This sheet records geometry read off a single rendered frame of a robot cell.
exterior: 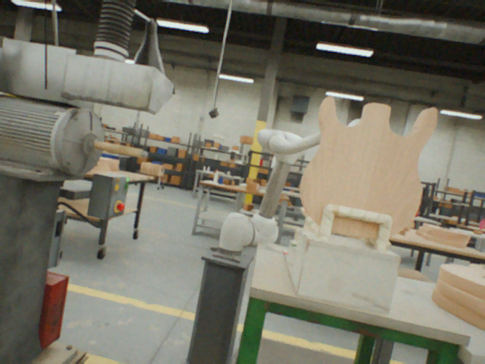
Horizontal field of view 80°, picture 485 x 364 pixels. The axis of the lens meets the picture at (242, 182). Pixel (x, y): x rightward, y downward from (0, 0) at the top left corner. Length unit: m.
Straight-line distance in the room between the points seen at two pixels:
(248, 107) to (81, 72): 11.40
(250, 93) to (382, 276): 11.80
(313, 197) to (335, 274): 0.23
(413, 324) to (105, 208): 1.24
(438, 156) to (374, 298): 12.88
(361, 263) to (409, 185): 0.27
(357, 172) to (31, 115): 1.12
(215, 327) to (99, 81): 1.46
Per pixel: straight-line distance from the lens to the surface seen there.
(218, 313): 1.89
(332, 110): 0.90
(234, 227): 1.76
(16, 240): 1.34
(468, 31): 6.70
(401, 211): 0.98
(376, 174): 0.94
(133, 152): 1.14
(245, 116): 12.30
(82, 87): 1.10
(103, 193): 1.44
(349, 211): 0.89
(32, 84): 1.32
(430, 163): 13.60
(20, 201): 1.30
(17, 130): 1.28
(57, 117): 1.20
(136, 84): 1.02
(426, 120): 1.00
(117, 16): 1.17
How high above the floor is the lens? 1.27
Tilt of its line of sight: 3 degrees down
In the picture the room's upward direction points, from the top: 11 degrees clockwise
